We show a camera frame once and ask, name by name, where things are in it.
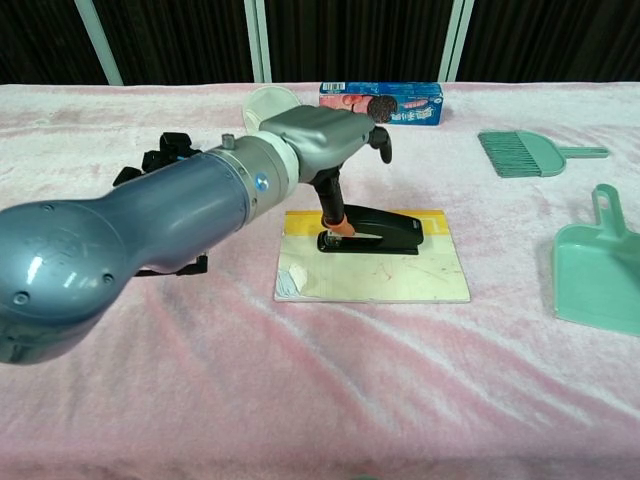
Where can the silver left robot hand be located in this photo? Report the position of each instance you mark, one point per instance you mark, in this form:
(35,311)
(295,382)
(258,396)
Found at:
(320,132)

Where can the black stapler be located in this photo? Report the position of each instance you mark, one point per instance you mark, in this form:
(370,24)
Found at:
(385,227)

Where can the blue left robot arm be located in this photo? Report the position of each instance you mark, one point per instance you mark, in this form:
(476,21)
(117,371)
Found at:
(125,225)

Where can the yellow Lexicon notebook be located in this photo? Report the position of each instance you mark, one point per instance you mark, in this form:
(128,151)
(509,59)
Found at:
(380,275)

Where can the blue cookie box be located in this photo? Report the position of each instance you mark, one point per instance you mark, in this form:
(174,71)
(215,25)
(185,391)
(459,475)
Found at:
(410,102)

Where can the black curtain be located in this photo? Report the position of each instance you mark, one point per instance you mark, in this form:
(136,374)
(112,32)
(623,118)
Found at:
(350,35)

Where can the green hand brush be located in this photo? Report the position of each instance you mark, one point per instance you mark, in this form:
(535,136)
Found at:
(530,155)

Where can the pink plush table cloth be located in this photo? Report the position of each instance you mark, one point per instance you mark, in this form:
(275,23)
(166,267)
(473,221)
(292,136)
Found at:
(320,390)

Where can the green dustpan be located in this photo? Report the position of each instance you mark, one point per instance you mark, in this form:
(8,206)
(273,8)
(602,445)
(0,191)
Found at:
(600,280)

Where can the upright white frame post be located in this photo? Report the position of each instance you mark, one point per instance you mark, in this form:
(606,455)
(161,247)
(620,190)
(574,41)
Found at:
(258,40)

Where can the black toy camera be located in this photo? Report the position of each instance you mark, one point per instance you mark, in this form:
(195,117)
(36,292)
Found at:
(172,145)

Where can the slanted white frame post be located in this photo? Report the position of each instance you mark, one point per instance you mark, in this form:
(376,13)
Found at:
(100,45)
(456,40)

